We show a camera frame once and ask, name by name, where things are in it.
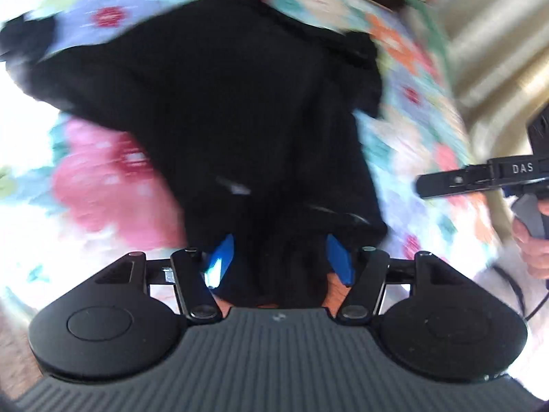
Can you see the person's right hand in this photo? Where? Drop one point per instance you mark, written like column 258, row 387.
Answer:
column 536, row 253

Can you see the floral quilt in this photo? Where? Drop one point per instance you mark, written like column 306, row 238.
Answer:
column 98, row 180

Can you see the person's right forearm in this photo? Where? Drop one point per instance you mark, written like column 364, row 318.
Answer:
column 506, row 292

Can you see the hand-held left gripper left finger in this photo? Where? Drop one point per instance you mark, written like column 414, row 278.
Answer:
column 219, row 261

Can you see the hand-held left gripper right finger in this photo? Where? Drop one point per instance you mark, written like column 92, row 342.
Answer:
column 339, row 261

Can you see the black garment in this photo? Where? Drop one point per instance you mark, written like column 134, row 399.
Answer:
column 240, row 128

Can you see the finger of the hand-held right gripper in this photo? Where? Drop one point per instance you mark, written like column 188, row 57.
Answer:
column 454, row 180

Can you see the beige curtain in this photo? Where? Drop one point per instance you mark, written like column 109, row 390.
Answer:
column 484, row 60

